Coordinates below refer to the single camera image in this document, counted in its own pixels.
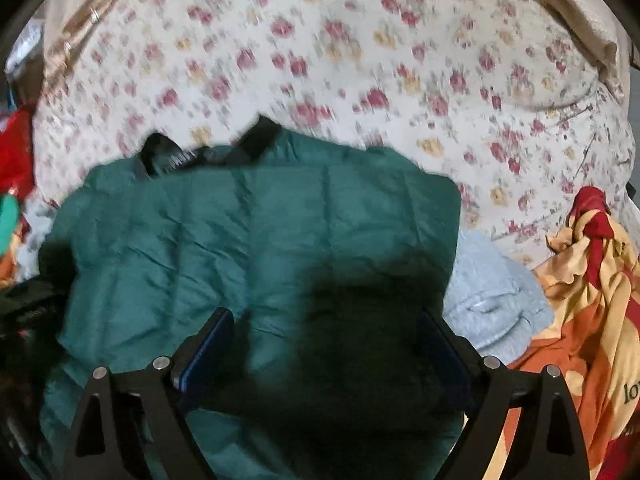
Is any light blue knitted cloth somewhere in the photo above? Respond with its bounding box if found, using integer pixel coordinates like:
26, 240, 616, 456
442, 230, 556, 353

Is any green puffer jacket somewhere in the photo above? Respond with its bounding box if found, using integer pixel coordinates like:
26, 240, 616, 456
37, 115, 466, 480

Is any beige bed cover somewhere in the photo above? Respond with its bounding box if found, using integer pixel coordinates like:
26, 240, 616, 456
42, 0, 632, 92

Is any teal cloth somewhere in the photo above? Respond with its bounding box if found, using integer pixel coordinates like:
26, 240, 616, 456
0, 194, 22, 253

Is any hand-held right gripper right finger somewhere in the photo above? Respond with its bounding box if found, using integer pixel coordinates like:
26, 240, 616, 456
419, 309, 591, 480

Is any floral quilt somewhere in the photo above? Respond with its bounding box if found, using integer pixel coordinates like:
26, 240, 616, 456
20, 0, 636, 271

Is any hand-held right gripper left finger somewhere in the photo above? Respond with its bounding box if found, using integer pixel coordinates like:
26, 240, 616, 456
62, 307, 236, 480

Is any red cloth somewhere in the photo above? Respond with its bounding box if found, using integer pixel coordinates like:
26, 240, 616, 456
0, 107, 37, 197

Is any red orange printed blanket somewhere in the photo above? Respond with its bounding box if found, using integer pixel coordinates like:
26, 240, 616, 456
0, 186, 640, 480

